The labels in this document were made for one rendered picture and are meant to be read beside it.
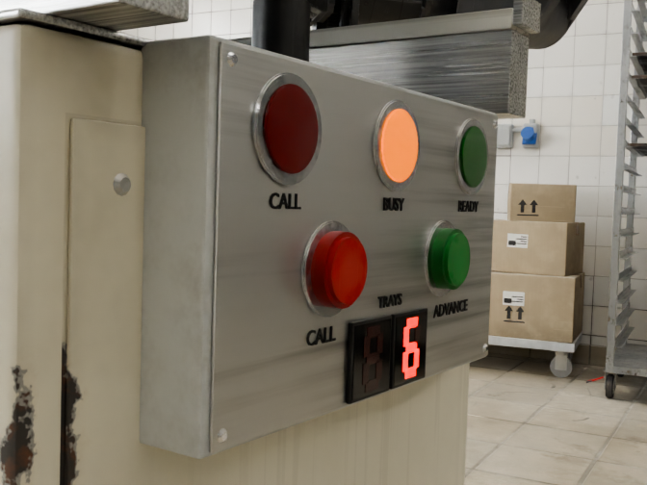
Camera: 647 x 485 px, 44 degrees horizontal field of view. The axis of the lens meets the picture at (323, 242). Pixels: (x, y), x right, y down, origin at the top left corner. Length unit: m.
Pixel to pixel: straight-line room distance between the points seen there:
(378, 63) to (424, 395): 0.21
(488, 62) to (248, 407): 0.28
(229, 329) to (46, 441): 0.07
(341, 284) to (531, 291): 3.58
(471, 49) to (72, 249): 0.30
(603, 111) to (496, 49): 3.82
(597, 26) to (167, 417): 4.16
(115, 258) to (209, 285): 0.03
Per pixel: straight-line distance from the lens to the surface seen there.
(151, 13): 0.25
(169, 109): 0.28
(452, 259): 0.40
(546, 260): 3.91
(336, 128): 0.32
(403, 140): 0.36
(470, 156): 0.43
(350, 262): 0.31
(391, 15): 0.69
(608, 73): 4.33
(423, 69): 0.51
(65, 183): 0.27
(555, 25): 0.69
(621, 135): 3.50
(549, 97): 4.36
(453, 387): 0.51
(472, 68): 0.50
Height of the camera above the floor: 0.79
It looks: 3 degrees down
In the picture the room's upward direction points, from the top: 2 degrees clockwise
